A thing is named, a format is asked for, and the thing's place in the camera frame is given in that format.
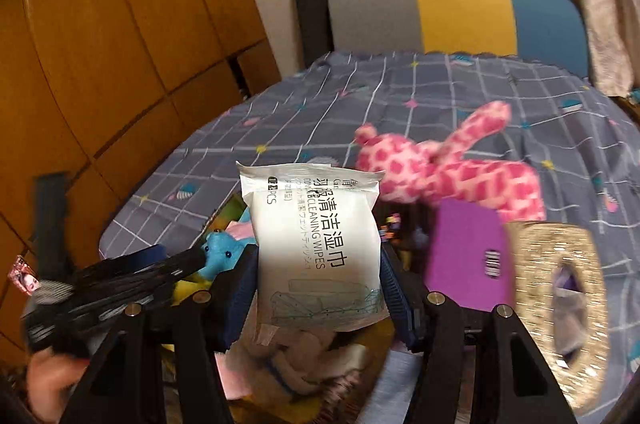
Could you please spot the black rolled mat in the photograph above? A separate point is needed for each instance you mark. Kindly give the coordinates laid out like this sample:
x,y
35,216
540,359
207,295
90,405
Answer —
x,y
312,19

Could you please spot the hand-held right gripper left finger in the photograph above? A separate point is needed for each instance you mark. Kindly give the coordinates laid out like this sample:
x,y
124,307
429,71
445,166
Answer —
x,y
240,299

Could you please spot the yellow sponge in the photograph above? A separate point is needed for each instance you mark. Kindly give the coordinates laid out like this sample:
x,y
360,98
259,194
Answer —
x,y
192,290

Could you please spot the gold tin box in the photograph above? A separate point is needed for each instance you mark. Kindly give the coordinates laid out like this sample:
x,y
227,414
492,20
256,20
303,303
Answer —
x,y
372,331

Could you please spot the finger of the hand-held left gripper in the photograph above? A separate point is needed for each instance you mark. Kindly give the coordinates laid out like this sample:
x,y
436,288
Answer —
x,y
145,276
51,224

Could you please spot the pink spotted plush rabbit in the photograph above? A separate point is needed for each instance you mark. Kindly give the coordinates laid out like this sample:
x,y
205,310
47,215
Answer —
x,y
450,174

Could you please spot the white wet wipes packet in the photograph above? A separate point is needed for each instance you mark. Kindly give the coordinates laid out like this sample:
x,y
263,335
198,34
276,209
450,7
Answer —
x,y
310,254

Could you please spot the person's left hand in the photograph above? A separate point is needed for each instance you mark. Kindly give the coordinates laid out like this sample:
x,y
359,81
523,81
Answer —
x,y
52,384

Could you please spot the white socks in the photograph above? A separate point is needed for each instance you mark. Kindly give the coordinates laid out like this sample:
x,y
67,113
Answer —
x,y
300,354

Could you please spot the blue plush toy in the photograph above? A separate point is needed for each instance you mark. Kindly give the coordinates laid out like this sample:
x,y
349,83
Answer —
x,y
220,254

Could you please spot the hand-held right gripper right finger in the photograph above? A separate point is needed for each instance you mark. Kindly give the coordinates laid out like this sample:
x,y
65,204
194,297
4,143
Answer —
x,y
400,299

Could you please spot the purple cardboard box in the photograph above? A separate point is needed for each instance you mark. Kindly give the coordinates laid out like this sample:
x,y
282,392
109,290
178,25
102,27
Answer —
x,y
460,254

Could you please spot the grey yellow blue headboard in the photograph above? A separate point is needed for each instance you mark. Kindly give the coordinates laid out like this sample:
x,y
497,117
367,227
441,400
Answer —
x,y
450,14

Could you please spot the wooden wardrobe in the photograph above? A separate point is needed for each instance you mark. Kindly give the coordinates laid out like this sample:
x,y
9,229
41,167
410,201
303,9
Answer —
x,y
100,54

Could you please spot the pink photo card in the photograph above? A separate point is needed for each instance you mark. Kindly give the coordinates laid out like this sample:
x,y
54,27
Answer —
x,y
24,275

